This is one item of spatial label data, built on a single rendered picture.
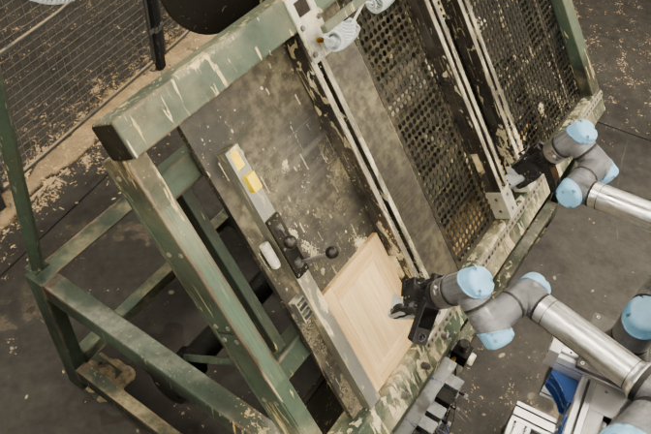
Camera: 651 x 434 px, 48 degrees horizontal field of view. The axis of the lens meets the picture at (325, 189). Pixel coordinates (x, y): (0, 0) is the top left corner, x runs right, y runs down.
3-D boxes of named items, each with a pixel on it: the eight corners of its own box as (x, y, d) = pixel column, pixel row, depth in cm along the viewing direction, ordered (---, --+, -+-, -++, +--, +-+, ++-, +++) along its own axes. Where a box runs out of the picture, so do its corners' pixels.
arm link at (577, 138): (593, 146, 207) (573, 123, 207) (566, 165, 215) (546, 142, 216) (604, 135, 212) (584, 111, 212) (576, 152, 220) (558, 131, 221)
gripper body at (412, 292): (423, 288, 192) (452, 278, 183) (421, 321, 189) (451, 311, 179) (399, 281, 189) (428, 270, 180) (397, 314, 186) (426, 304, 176)
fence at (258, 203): (361, 407, 230) (371, 410, 227) (215, 154, 191) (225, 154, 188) (370, 395, 233) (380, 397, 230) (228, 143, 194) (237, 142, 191)
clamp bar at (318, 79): (418, 326, 251) (479, 336, 234) (259, 9, 201) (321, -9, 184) (432, 306, 256) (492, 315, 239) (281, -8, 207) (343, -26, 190)
